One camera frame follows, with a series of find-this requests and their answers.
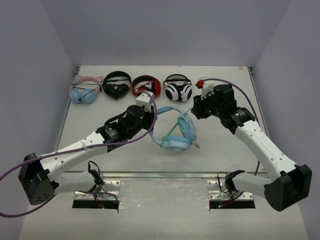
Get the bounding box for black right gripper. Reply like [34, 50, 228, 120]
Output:
[192, 89, 224, 120]

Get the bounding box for light blue over-ear headphones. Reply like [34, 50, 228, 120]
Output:
[149, 106, 200, 152]

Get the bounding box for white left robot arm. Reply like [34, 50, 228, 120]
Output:
[18, 104, 157, 206]

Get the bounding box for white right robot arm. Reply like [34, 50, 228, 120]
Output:
[191, 79, 312, 212]

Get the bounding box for white black headphones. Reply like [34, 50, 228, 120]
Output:
[163, 73, 193, 102]

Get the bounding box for red black headphones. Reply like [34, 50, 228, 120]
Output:
[131, 75, 162, 97]

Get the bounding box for pink blue cat-ear headphones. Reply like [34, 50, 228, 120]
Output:
[69, 74, 104, 104]

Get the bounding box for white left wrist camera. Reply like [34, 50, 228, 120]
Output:
[135, 91, 155, 113]

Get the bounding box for red white right wrist camera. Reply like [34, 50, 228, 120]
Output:
[195, 79, 215, 100]

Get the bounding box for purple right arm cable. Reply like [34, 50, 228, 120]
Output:
[202, 77, 261, 176]

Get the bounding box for black left base wire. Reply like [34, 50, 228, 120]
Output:
[87, 161, 105, 193]

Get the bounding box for black base wire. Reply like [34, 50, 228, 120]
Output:
[217, 169, 246, 201]
[87, 161, 105, 193]

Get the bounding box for black right base wire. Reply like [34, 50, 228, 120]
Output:
[217, 169, 246, 201]

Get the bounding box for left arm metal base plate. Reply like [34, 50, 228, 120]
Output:
[72, 179, 121, 211]

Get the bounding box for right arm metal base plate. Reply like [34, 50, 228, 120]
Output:
[207, 178, 256, 210]

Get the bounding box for aluminium table edge rail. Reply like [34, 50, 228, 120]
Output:
[53, 170, 233, 180]

